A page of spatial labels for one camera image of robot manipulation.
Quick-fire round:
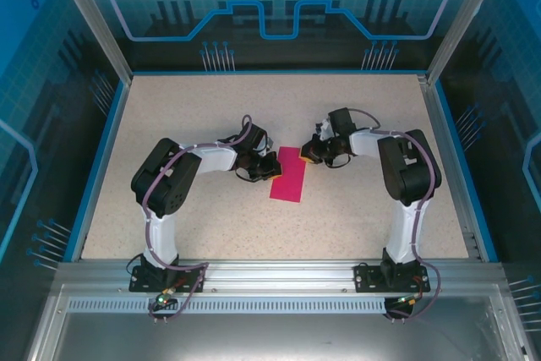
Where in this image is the slotted grey cable duct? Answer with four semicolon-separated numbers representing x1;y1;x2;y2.
66;297;389;313

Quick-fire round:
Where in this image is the thin blue border strip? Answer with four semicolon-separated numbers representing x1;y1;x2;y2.
129;68;429;78

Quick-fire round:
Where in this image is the short aluminium side rail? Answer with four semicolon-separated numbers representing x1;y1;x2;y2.
418;74;487;261

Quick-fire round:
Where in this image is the aluminium frame post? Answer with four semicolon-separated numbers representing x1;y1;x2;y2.
46;0;135;84
425;0;508;85

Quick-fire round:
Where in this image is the cable connector with green light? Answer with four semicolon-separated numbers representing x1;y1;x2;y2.
395;292;425;306
156;287;177;306

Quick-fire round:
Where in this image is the blue table border strip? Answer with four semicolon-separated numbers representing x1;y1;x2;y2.
63;79;131;263
434;80;500;263

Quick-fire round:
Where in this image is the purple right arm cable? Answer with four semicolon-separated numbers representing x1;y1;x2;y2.
352;109;443;323

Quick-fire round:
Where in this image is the pink paper sheet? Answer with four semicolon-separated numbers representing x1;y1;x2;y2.
269;145;312;203

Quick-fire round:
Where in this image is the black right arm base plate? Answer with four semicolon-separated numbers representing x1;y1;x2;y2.
353;262;432;293

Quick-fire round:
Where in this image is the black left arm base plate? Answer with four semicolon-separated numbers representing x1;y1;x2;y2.
128;265;208;293

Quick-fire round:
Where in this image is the long aluminium frame rail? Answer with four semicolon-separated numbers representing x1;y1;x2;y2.
53;258;506;294

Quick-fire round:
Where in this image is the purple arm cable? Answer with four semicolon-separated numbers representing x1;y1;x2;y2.
141;114;254;322
352;109;443;323

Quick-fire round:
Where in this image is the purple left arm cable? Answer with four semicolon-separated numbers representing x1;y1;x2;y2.
141;114;254;322

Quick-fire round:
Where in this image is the grey metal tray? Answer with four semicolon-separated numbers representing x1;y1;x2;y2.
25;284;532;361

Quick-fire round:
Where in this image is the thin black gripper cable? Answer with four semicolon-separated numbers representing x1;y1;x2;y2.
234;166;263;183
325;153;352;170

